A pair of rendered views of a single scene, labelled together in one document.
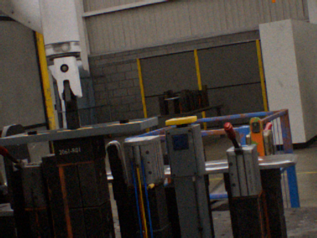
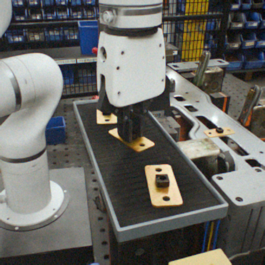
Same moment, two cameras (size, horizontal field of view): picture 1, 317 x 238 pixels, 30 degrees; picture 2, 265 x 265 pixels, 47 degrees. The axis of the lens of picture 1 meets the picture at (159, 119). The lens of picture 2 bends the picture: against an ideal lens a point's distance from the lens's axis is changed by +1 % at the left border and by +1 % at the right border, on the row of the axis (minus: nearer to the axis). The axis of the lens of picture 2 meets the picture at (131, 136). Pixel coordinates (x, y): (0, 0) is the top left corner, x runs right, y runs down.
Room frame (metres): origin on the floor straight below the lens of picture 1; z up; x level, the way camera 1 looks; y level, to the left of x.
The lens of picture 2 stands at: (1.21, -0.16, 1.42)
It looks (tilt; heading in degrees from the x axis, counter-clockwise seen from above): 30 degrees down; 56
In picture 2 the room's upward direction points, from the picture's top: straight up
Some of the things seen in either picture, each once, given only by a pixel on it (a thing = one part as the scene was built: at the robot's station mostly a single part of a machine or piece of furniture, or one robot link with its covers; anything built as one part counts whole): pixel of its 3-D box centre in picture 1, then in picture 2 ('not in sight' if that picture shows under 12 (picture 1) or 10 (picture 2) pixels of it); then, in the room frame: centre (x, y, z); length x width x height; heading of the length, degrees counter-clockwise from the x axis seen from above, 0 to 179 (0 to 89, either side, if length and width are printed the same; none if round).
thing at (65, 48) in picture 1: (63, 50); (129, 15); (1.45, 0.21, 1.36); 0.09 x 0.08 x 0.03; 4
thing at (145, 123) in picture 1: (77, 131); (129, 144); (1.45, 0.20, 1.16); 0.37 x 0.14 x 0.02; 73
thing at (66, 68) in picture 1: (67, 75); (131, 61); (1.45, 0.21, 1.29); 0.10 x 0.07 x 0.11; 4
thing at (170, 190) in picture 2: (124, 122); (162, 181); (1.42, 0.08, 1.17); 0.08 x 0.04 x 0.01; 61
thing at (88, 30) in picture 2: not in sight; (109, 36); (2.00, 1.21, 1.10); 0.30 x 0.17 x 0.13; 157
